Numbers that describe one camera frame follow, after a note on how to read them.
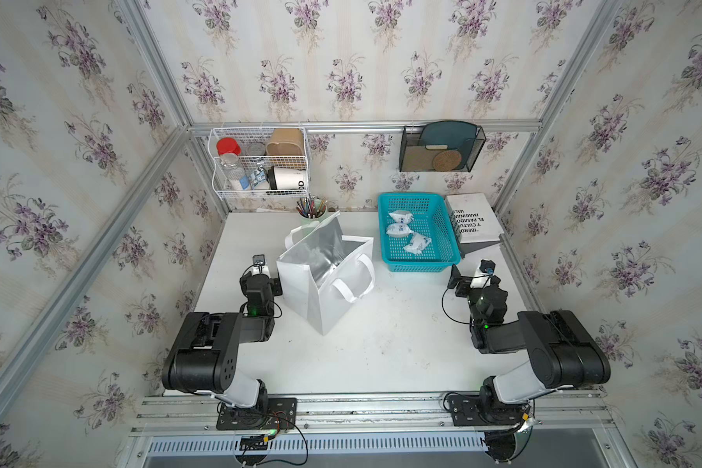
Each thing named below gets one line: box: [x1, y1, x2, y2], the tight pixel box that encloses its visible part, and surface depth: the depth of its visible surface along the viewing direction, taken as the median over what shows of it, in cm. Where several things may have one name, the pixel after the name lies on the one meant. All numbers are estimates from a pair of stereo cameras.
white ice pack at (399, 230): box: [386, 222, 415, 238], surface depth 110 cm
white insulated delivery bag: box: [276, 210, 376, 336], surface depth 79 cm
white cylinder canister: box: [267, 165, 308, 191], surface depth 95 cm
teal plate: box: [419, 120, 478, 151], surface depth 95 cm
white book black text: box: [444, 193, 506, 244], surface depth 109 cm
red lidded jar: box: [216, 136, 242, 156], surface depth 94 cm
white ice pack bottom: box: [403, 232, 432, 255], surface depth 107 cm
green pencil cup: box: [295, 195, 328, 226], surface depth 103 cm
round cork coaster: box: [432, 150, 462, 172], surface depth 100 cm
